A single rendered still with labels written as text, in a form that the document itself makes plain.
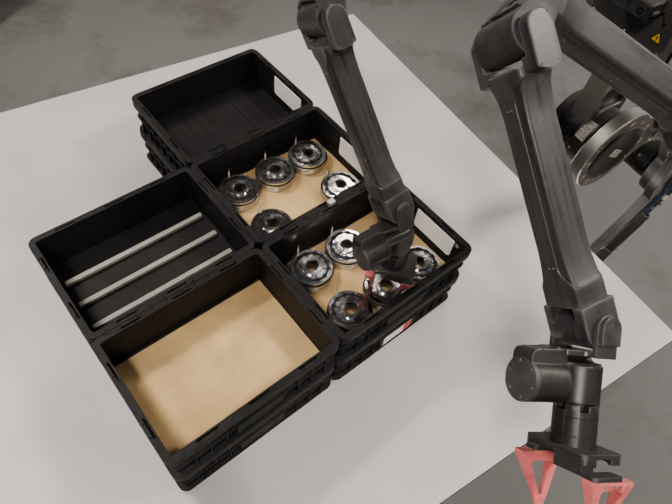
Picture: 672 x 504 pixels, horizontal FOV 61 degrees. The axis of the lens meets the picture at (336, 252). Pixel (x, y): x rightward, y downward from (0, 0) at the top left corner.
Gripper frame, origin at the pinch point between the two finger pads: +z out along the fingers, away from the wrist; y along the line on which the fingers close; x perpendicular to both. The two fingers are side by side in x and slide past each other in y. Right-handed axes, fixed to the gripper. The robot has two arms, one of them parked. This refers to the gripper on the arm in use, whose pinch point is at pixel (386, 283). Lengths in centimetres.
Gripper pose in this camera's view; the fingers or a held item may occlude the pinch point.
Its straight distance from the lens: 132.6
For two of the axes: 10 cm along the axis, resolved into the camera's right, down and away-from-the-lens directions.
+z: -0.8, 5.8, 8.1
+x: 2.3, -7.8, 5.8
